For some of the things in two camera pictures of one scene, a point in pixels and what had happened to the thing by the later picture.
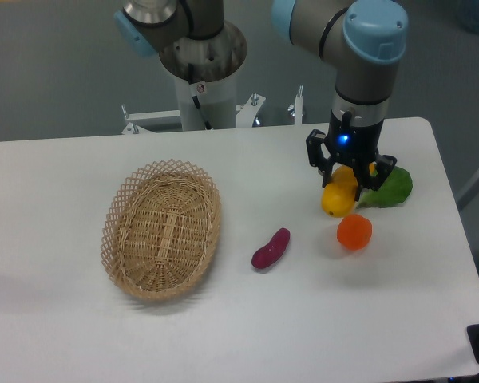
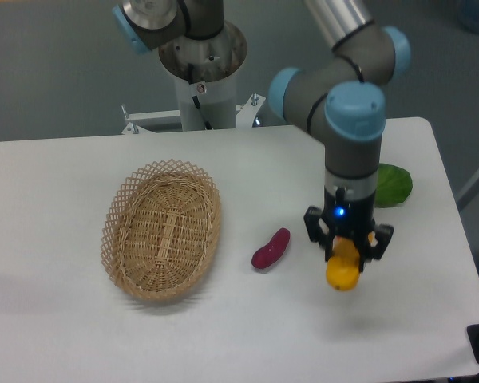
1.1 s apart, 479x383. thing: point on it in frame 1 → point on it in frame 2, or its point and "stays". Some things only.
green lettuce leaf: x=395 y=189 stays
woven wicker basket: x=160 y=229 stays
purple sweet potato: x=273 y=250 stays
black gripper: x=355 y=144 → x=354 y=217
